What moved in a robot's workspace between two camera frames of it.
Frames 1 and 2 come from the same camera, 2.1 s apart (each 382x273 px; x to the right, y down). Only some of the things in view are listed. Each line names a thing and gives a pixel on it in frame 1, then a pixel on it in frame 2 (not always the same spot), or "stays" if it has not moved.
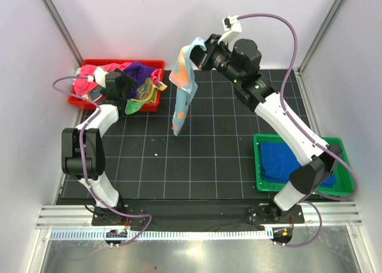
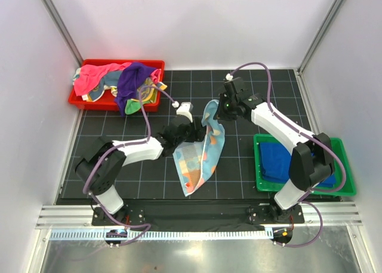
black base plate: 197,215 stays
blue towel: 278,160 stays
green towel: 132,106 stays
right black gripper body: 219,60 → 231,114
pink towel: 82,86 stays
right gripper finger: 198,55 → 222,108
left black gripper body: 129,85 → 180,140
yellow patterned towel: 147,91 stays
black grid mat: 211,160 stays
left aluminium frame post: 58,22 stays
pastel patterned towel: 182,77 → 195,160
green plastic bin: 344,178 stays
